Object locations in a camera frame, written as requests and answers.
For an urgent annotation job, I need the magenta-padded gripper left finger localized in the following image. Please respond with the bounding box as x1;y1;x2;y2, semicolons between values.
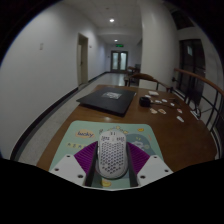
48;141;99;188

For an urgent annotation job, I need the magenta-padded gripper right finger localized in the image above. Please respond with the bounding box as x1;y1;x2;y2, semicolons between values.
127;141;174;188

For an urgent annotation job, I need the white perforated computer mouse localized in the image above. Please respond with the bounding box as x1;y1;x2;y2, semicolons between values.
95;129;129;180

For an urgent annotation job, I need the mint green printed mouse pad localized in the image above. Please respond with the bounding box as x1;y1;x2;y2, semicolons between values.
49;120;164;192

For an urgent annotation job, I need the small black box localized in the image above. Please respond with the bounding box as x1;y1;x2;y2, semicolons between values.
138;96;152;108

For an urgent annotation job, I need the black closed laptop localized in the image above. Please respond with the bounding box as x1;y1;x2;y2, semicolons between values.
76;87;138;117

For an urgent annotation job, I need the wooden chair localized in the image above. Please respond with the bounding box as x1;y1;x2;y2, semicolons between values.
124;72;174;94

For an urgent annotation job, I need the black railing with wooden handrail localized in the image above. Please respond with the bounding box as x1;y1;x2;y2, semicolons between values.
172;67;224;148

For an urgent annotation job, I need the dark framed window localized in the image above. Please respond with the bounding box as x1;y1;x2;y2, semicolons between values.
178;39;204;104

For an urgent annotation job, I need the pale side door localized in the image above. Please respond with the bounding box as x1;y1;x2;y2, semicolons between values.
77;32;90;88

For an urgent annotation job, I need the glass double door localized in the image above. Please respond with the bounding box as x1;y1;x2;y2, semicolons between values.
110;50;129;72

